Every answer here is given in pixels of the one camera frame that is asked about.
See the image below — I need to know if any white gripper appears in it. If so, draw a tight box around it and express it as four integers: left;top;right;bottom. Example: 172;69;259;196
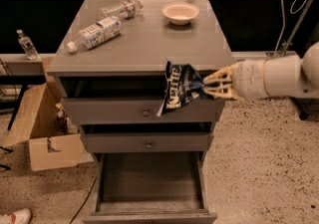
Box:
202;60;268;100

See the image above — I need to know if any blue chip bag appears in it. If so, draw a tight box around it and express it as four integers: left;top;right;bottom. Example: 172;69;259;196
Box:
157;61;212;116

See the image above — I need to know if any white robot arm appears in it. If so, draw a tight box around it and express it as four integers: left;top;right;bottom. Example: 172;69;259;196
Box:
202;43;319;101

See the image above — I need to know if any grey drawer cabinet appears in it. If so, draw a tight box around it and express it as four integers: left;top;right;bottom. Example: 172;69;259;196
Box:
46;0;240;224

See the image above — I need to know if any grey top drawer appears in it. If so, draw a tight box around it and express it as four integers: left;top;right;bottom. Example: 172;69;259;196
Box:
62;99;225;124

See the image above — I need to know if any grey open bottom drawer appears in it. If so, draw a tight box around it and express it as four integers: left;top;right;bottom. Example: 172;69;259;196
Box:
83;152;217;224

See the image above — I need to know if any grey middle drawer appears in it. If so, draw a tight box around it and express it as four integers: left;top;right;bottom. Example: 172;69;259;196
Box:
81;132;213;153

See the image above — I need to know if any white paper bowl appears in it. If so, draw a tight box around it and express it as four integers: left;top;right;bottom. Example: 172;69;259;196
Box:
162;2;199;26

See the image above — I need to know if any metal diagonal pole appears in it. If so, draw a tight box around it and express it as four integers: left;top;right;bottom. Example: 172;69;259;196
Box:
265;0;319;58

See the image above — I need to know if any dark cabinet at right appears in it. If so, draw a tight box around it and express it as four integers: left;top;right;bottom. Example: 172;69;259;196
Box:
294;99;319;120

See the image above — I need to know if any small clear water bottle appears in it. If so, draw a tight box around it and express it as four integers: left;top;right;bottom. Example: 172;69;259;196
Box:
99;0;144;20

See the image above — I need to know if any large white-label water bottle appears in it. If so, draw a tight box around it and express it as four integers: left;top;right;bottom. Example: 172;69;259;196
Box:
67;16;122;53

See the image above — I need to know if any open cardboard box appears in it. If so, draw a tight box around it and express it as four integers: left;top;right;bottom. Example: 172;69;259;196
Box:
3;56;95;172

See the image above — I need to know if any upright water bottle on ledge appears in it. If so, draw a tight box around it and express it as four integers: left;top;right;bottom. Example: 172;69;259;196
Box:
17;30;38;61

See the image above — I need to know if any white red sneaker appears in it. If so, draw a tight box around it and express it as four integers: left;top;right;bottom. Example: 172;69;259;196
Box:
0;208;32;224

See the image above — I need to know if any white cable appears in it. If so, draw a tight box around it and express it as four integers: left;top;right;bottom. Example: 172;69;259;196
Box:
272;0;310;57

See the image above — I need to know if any black floor cable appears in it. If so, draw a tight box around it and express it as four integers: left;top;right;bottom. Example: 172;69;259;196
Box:
68;176;99;224

